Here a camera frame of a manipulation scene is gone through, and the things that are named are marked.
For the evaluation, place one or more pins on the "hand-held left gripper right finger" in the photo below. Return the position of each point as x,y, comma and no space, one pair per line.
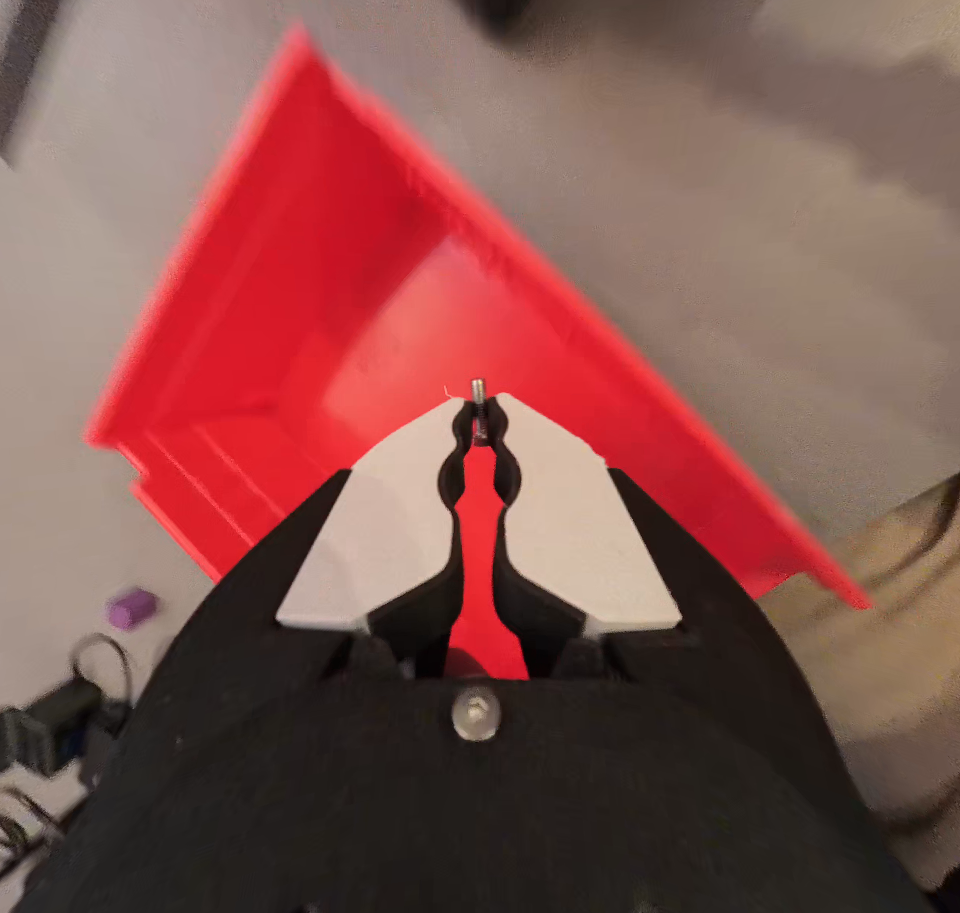
577,545

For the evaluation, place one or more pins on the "small purple block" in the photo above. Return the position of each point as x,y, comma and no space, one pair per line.
131,608

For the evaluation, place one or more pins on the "small metal screw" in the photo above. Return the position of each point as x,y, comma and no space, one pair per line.
478,410

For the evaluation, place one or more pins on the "red plastic bin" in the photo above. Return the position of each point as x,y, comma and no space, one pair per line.
337,290

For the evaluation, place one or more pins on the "black power adapter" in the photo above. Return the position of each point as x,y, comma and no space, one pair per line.
52,718

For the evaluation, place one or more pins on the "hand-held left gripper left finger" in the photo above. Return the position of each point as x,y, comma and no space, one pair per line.
375,545

